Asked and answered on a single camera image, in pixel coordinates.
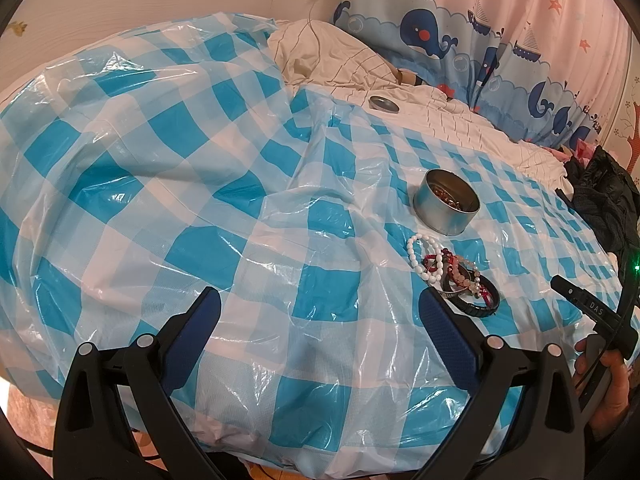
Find white bead bracelet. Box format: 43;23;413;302
406;232;446;283

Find person's right hand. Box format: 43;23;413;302
574;337;640;438

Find white striped blanket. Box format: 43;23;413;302
267;19;571;191

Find pink cloth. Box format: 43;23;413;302
545;139;601;162

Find black braided bracelet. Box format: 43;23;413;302
447;277;501;317

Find tree wall sticker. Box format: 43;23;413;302
611;97;640;153

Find blue checkered plastic sheet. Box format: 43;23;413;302
0;10;626;463

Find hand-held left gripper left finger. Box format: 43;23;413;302
52;287;222;480

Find pink bead bracelet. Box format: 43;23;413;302
450;257;487;302

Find round metal tin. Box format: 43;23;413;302
412;170;481;236

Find whale print curtain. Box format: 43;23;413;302
332;0;608;151

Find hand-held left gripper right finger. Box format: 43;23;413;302
407;287;598;480

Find silver bangle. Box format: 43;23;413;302
440;267;476;299

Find dark clothing pile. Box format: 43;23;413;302
555;146;640;256

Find brown bead bracelet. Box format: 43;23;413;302
431;185;473;211

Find thin white cable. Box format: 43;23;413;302
304;0;327;81

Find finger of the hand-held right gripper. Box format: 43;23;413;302
550;275;583;307

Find red bead bracelet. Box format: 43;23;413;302
422;249;458;274

